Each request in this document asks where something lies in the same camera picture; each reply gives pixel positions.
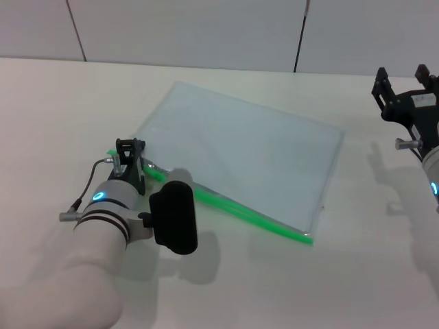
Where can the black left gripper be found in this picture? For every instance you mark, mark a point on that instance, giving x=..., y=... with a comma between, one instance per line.
x=137, y=181

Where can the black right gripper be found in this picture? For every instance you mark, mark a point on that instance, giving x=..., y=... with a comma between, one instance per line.
x=415, y=109

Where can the transparent green-zip document bag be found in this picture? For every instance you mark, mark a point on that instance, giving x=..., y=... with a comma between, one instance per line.
x=247, y=147

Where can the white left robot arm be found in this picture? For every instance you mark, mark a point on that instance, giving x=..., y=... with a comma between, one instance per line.
x=85, y=267

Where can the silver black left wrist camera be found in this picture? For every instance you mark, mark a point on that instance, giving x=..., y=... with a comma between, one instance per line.
x=175, y=219

